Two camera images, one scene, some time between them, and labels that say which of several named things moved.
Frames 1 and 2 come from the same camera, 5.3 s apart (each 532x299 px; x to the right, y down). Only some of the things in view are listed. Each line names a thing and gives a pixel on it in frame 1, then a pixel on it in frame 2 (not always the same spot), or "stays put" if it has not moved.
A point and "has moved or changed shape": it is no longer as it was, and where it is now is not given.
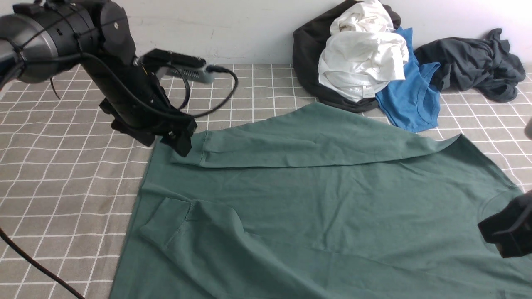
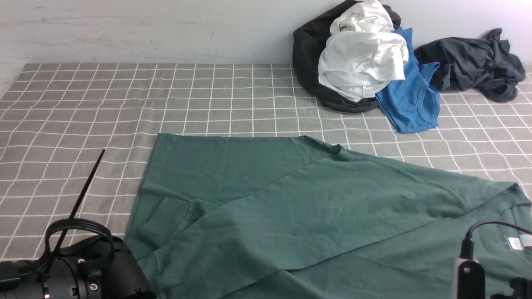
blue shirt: [414, 103] stays put
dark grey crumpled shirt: [488, 65] stays put
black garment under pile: [309, 39] stays put
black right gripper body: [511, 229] → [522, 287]
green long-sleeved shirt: [313, 202] has moved or changed shape
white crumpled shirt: [362, 55] stays put
